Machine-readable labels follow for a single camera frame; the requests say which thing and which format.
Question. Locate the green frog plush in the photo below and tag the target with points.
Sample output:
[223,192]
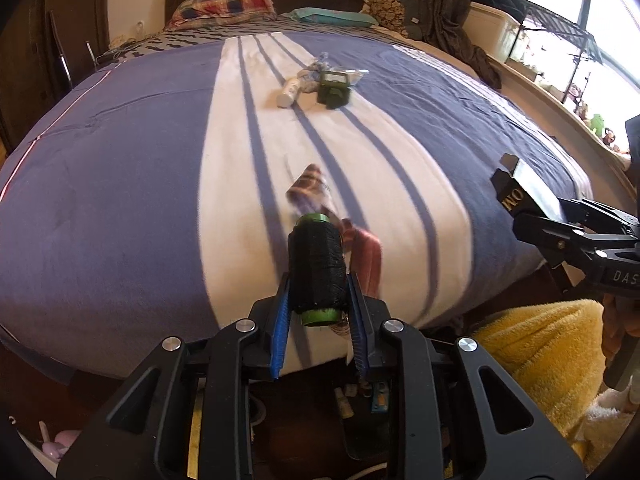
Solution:
[598,124]

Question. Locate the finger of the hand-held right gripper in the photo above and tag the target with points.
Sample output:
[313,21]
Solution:
[555,242]
[605,222]

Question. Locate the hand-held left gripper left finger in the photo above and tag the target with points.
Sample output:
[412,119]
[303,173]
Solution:
[280,340]

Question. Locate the pale yellow bottle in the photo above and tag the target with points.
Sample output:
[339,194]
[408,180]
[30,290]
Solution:
[347,406]

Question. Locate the brown monkey plush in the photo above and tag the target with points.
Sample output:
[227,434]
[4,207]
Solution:
[575,94]

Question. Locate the black box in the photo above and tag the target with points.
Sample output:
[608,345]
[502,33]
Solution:
[525,185]

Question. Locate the brown curtain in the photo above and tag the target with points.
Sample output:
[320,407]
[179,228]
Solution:
[445,10]

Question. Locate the green box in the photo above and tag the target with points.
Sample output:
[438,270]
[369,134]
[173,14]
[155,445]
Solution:
[334,90]

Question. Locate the brown spotted cushion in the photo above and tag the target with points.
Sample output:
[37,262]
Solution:
[385,10]

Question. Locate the dark monkey plush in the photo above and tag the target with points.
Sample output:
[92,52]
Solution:
[611,137]

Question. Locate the blue wipes packet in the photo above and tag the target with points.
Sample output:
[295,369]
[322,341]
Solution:
[380,397]

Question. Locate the person's right hand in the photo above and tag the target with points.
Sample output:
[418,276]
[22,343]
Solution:
[614,325]

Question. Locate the white storage box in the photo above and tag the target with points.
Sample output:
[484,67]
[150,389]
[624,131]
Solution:
[492,30]

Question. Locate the teal pillow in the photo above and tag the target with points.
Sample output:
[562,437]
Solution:
[330,17]

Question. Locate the black thread spool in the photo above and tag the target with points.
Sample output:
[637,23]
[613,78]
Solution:
[317,270]

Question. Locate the blue white striped blanket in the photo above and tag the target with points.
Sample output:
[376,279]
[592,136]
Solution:
[125,185]

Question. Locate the red brown cloth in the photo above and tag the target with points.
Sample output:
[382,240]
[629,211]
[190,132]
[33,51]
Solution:
[365,260]

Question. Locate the plaid pillow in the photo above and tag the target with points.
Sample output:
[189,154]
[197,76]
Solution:
[220,10]

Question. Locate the white fleece cloth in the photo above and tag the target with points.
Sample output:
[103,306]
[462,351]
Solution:
[607,415]

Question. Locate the small white bottle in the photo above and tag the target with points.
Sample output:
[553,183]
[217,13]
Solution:
[290,91]

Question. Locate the grey zebra pattern sheet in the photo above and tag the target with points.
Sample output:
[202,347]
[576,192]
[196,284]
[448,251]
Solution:
[200,40]

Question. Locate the black metal chair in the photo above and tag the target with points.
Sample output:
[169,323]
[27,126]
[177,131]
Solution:
[60,55]

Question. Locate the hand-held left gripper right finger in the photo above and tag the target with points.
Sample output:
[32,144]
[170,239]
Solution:
[359,340]

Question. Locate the pink plastic object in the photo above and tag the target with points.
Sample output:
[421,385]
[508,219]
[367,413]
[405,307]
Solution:
[62,442]

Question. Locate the plaid cloth piece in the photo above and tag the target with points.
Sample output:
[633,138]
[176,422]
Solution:
[310,185]

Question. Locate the yellow fleece blanket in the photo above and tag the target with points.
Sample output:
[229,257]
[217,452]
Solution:
[540,360]

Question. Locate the dark wooden wardrobe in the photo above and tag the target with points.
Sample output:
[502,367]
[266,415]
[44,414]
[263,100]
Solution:
[40,35]

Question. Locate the clear plastic wrapper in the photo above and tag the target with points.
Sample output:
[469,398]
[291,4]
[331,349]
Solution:
[357,76]

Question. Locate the black folding rack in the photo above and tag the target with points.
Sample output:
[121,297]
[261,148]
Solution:
[560,30]

